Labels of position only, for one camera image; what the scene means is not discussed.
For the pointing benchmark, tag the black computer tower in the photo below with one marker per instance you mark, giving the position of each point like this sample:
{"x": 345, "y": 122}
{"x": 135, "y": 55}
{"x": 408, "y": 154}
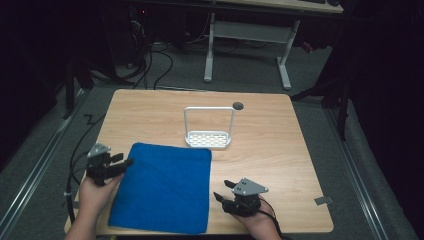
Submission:
{"x": 138, "y": 33}

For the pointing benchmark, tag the blue towel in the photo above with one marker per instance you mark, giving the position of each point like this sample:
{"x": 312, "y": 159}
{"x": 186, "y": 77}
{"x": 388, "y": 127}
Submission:
{"x": 163, "y": 188}

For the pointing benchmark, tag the person's right hand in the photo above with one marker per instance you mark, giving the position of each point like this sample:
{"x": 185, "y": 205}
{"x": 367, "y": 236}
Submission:
{"x": 258, "y": 220}

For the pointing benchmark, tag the metal floor rail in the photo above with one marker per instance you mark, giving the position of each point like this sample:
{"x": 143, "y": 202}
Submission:
{"x": 356, "y": 173}
{"x": 36, "y": 170}

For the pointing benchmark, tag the white rack with perforated base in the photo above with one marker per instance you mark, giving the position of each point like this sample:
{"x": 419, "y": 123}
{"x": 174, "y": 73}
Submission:
{"x": 208, "y": 139}

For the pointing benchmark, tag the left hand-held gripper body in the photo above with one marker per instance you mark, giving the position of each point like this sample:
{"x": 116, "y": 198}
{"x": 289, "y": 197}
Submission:
{"x": 100, "y": 166}

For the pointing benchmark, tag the dark round table grommet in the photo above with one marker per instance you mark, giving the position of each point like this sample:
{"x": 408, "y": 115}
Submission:
{"x": 238, "y": 106}

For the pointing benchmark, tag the person's left hand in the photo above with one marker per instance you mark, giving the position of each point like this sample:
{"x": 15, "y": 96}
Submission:
{"x": 95, "y": 195}

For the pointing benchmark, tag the grey tape piece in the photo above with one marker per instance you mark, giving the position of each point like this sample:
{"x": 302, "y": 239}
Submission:
{"x": 323, "y": 200}

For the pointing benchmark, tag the white-framed background desk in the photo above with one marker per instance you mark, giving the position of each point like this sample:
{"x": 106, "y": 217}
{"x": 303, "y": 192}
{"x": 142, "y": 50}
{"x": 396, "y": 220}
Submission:
{"x": 250, "y": 31}

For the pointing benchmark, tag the black metal stand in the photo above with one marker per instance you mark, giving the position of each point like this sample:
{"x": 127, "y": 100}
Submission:
{"x": 70, "y": 90}
{"x": 341, "y": 103}

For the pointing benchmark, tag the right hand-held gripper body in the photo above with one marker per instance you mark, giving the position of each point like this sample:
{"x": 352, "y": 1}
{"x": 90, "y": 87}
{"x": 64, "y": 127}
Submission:
{"x": 248, "y": 196}

